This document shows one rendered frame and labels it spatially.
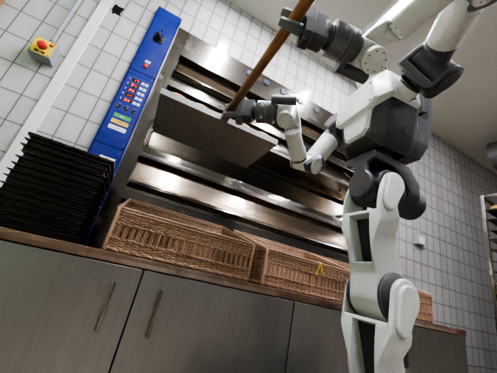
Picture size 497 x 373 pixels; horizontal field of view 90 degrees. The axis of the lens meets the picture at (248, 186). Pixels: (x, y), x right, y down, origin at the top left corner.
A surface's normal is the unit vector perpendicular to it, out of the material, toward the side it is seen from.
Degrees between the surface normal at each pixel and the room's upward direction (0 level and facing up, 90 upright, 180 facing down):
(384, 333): 87
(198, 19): 90
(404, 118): 101
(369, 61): 150
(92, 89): 90
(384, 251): 90
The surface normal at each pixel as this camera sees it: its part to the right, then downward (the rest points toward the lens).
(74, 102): 0.43, -0.23
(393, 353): 0.21, 0.13
